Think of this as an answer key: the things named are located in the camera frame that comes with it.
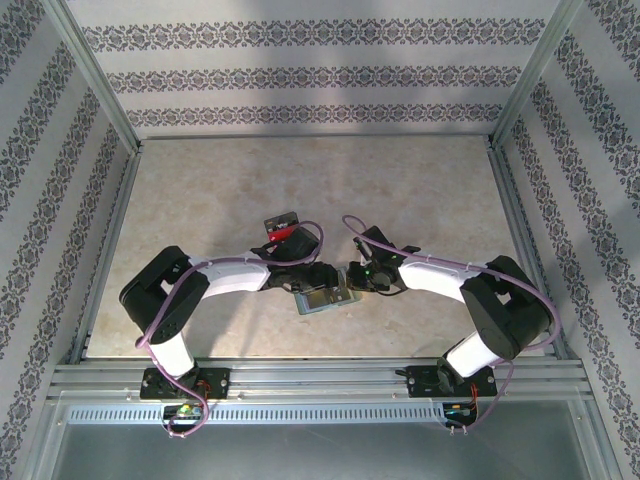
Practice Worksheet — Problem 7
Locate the grey metal tray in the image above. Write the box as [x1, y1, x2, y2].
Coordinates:
[29, 389, 619, 480]

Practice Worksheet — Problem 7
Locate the green card holder wallet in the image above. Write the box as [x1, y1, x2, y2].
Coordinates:
[293, 267, 360, 316]

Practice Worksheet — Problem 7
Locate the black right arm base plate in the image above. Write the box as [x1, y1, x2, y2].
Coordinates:
[407, 364, 499, 399]

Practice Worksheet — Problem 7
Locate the aluminium frame post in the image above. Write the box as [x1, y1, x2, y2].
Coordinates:
[42, 0, 144, 151]
[492, 0, 587, 147]

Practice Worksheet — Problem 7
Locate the aluminium back frame rail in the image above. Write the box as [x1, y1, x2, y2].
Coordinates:
[135, 132, 496, 144]

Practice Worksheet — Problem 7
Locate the aluminium side frame rail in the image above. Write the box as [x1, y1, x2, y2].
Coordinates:
[487, 139, 571, 361]

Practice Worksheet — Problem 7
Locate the slotted grey cable duct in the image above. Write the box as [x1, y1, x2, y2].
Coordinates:
[66, 403, 447, 426]

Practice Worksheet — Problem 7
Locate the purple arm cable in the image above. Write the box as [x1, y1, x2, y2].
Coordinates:
[341, 214, 559, 437]
[135, 219, 326, 442]

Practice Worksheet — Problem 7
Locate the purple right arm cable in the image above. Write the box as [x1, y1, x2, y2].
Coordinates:
[341, 214, 559, 437]

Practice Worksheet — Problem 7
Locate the small electronics board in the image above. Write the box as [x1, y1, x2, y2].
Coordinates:
[163, 403, 205, 420]
[442, 402, 479, 419]

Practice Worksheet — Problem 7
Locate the clear box with red items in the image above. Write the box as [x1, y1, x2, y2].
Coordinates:
[263, 211, 306, 249]

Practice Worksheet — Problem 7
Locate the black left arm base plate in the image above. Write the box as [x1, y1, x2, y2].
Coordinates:
[139, 367, 232, 401]

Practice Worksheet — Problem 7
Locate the black printed card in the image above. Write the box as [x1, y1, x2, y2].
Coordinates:
[263, 211, 300, 236]

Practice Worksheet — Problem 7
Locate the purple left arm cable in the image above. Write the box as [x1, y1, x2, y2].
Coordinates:
[135, 219, 326, 442]

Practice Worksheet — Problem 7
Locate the aluminium front frame rail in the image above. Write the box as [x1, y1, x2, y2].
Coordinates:
[47, 357, 594, 401]

